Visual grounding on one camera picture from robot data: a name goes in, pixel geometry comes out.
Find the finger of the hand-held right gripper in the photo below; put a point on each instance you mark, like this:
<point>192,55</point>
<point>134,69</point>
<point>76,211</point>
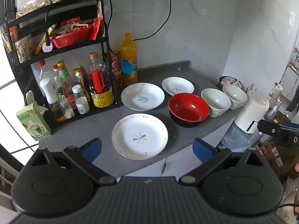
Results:
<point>268,128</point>

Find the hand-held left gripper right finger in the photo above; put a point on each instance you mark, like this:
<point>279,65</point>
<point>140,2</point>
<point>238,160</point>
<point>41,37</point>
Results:
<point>201,148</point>

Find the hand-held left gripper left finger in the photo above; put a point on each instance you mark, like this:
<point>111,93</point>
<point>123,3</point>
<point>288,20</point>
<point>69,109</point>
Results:
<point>93,148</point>

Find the red and black bowl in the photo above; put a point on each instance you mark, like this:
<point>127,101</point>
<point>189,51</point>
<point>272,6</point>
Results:
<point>188,108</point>

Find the white ribbed bowl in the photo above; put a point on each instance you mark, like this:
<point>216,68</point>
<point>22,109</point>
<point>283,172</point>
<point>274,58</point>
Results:
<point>234,95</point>
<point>216,101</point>

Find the white flower-print plate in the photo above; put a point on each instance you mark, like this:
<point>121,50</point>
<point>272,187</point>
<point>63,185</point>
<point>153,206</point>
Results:
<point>140,130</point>

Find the small white plate grey print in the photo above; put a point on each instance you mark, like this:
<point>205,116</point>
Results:
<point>177,84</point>

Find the large white plate blue script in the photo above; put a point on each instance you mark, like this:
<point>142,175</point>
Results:
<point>142,92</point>

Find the cardboard box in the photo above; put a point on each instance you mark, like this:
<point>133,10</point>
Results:
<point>271,152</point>

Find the white electric kettle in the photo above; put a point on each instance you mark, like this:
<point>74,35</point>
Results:
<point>251,110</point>

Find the grey plastic bag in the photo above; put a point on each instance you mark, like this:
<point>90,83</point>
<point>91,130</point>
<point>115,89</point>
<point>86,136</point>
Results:
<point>236,137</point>

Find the glass spice jar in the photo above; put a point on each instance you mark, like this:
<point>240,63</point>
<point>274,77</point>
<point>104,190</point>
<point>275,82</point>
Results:
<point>64,106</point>

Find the small white green-label jar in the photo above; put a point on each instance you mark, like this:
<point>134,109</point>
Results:
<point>77,92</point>

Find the brown container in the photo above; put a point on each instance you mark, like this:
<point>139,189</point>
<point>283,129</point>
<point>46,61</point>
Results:
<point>230,81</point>

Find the green tissue box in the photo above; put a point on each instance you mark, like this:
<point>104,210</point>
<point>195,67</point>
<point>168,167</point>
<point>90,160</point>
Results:
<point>32,121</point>

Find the red drink can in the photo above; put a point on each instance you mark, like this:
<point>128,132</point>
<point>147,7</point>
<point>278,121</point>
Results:
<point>115,61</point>
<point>118,78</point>

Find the green-label bottle yellow cap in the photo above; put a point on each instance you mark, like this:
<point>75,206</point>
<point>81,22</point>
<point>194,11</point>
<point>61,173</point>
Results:
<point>63,77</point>

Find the slim bottle red cap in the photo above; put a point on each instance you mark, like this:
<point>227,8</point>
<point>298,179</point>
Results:
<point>56,75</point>

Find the clear bottle red cap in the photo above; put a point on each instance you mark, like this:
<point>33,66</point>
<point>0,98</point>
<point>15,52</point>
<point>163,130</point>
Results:
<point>43,71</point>

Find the orange juice bottle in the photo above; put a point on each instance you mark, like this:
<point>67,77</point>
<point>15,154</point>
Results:
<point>128,60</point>

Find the black metal shelf rack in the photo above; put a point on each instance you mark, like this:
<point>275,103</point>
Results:
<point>70,44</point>

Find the white power adapter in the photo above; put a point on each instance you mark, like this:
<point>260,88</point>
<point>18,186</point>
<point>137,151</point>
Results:
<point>48,48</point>

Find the red plastic basket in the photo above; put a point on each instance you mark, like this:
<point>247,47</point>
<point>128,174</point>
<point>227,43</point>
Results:
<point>71,38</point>

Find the red snack packet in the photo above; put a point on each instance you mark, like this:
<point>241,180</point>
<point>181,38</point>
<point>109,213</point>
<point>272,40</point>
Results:
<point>95,29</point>

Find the clear snack jar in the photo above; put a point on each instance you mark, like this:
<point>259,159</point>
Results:
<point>23,49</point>

